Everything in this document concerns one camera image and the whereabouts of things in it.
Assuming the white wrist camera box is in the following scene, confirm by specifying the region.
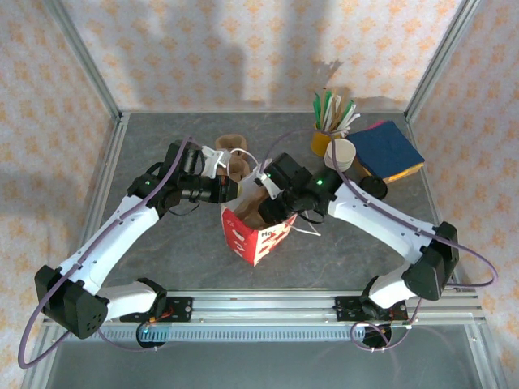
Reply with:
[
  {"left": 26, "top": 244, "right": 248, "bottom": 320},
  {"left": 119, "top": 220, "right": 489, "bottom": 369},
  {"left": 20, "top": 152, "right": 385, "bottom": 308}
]
[
  {"left": 253, "top": 165, "right": 285, "bottom": 199},
  {"left": 199, "top": 146, "right": 229, "bottom": 179}
]

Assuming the dark blue napkin stack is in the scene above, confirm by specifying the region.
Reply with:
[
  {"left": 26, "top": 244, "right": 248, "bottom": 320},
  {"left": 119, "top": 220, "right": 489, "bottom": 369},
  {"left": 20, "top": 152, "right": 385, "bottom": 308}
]
[{"left": 348, "top": 120, "right": 426, "bottom": 179}]

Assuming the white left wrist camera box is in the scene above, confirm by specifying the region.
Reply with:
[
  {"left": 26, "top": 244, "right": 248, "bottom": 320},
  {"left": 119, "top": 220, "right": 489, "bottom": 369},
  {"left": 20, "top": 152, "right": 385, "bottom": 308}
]
[{"left": 199, "top": 146, "right": 229, "bottom": 179}]

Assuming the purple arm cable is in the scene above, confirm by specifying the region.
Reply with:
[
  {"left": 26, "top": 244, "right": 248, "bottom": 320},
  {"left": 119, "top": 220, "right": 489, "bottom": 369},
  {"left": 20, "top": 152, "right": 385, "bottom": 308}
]
[
  {"left": 263, "top": 128, "right": 499, "bottom": 353},
  {"left": 18, "top": 135, "right": 194, "bottom": 370}
]

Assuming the aluminium table side rail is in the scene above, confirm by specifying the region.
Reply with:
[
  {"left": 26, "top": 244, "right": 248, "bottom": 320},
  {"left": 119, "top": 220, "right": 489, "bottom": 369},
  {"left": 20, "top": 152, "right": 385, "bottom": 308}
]
[
  {"left": 405, "top": 115, "right": 463, "bottom": 292},
  {"left": 66, "top": 113, "right": 131, "bottom": 293}
]

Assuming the yellow straw holder cup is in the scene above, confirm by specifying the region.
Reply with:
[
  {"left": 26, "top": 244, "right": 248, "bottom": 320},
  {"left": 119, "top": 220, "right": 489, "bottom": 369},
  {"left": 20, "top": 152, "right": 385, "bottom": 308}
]
[{"left": 311, "top": 122, "right": 338, "bottom": 157}]

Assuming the green paper straw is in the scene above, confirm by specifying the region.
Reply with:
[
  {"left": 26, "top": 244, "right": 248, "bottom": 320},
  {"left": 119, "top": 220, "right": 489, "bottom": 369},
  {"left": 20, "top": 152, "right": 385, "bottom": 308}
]
[{"left": 313, "top": 92, "right": 325, "bottom": 130}]

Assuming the stack of paper cups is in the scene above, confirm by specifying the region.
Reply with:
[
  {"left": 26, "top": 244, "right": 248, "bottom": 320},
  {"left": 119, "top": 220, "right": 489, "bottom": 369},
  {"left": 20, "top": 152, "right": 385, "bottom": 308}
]
[{"left": 324, "top": 139, "right": 358, "bottom": 173}]

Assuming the aluminium frame post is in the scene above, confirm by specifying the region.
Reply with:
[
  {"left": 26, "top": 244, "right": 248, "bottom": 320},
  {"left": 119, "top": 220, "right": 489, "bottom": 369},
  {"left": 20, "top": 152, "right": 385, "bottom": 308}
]
[
  {"left": 43, "top": 0, "right": 125, "bottom": 122},
  {"left": 404, "top": 0, "right": 484, "bottom": 122}
]

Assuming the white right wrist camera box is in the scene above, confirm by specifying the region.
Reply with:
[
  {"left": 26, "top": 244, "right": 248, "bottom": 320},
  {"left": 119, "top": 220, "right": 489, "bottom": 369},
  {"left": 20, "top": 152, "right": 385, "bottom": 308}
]
[{"left": 253, "top": 165, "right": 285, "bottom": 199}]

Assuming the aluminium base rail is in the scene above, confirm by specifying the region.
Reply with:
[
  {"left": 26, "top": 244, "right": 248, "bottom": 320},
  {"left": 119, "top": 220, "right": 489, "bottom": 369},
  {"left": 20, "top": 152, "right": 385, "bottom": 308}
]
[{"left": 43, "top": 288, "right": 486, "bottom": 325}]

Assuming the yellow napkin stack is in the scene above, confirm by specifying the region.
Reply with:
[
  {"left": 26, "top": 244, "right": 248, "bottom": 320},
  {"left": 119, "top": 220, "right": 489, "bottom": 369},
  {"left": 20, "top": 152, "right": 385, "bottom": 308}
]
[{"left": 353, "top": 156, "right": 426, "bottom": 190}]

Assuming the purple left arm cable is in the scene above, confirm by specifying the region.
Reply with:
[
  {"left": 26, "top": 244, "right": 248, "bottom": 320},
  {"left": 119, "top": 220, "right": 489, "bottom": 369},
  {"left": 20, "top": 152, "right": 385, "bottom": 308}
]
[{"left": 18, "top": 135, "right": 194, "bottom": 370}]

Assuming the red white paper gift bag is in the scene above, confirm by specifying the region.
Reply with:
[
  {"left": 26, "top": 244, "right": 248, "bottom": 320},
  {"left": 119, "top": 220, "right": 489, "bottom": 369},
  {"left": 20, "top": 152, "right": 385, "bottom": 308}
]
[{"left": 221, "top": 147, "right": 322, "bottom": 267}]

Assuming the brown pulp cup carrier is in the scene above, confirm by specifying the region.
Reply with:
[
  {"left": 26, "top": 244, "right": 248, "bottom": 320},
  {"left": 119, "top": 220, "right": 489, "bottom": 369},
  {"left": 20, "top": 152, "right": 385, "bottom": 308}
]
[
  {"left": 214, "top": 135, "right": 255, "bottom": 186},
  {"left": 236, "top": 189, "right": 268, "bottom": 230}
]

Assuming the black plastic cup lid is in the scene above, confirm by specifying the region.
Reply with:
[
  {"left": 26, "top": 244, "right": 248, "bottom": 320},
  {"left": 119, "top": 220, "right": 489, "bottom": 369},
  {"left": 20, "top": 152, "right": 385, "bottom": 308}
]
[{"left": 358, "top": 176, "right": 388, "bottom": 200}]

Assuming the grey slotted cable duct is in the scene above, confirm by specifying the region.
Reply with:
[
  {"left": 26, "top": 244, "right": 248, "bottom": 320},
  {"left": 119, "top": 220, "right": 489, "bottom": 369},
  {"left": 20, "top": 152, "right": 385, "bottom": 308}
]
[{"left": 56, "top": 326, "right": 467, "bottom": 344}]

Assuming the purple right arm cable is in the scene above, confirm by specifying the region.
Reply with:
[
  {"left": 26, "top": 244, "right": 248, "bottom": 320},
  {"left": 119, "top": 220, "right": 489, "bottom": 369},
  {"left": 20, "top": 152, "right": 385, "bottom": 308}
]
[{"left": 263, "top": 128, "right": 499, "bottom": 353}]

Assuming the green white wrapped straw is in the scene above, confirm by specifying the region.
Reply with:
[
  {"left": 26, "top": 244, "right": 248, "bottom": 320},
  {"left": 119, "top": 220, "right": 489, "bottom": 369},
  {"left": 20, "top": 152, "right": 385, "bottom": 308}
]
[
  {"left": 323, "top": 91, "right": 334, "bottom": 131},
  {"left": 334, "top": 100, "right": 357, "bottom": 133}
]

